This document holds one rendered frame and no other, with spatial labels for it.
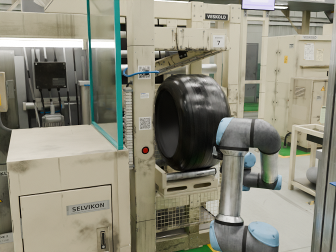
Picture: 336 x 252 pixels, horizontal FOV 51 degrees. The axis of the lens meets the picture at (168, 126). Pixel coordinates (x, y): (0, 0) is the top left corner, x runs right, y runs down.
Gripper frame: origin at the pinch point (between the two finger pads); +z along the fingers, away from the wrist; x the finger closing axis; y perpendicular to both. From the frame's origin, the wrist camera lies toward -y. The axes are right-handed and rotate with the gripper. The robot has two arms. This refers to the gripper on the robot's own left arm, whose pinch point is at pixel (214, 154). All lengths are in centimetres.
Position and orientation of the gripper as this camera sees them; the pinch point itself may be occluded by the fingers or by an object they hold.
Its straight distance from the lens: 202.9
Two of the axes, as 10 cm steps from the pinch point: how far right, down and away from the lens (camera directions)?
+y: -0.5, -10.0, -0.8
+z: -3.7, -0.6, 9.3
